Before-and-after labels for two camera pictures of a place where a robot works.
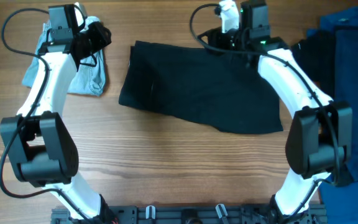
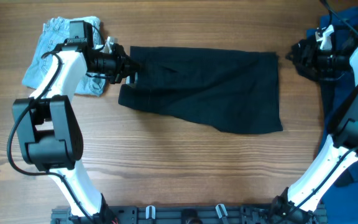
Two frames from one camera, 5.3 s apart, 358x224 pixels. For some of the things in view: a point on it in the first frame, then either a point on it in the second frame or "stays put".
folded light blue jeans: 89,79 stays put
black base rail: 188,214 stays put
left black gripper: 102,40 → 123,68
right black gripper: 215,38 → 323,72
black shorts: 207,87 stays put
